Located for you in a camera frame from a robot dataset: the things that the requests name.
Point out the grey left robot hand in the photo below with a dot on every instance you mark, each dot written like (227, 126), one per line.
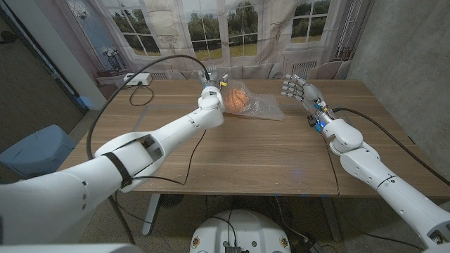
(212, 78)

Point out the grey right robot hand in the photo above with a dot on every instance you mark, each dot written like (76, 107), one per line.
(309, 95)

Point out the small orange basketball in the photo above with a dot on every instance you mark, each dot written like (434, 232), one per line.
(236, 100)

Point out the clear bubble wrap sheet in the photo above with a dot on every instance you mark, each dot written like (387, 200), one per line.
(262, 107)

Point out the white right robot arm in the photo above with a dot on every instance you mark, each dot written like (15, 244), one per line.
(386, 186)

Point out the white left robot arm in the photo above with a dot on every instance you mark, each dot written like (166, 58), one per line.
(123, 161)

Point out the white power strip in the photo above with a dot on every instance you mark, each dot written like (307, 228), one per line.
(139, 79)

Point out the black power adapter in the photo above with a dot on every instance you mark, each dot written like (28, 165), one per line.
(309, 246)

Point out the printed window backdrop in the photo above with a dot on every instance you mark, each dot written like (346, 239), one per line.
(175, 28)

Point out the grey table leg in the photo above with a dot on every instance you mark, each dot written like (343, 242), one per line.
(150, 214)
(332, 219)

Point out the black round floor fan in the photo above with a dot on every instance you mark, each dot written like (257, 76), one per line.
(172, 200)

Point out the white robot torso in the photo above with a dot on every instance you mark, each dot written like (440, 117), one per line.
(240, 232)

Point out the blue grey seat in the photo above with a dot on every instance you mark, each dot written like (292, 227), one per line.
(35, 152)

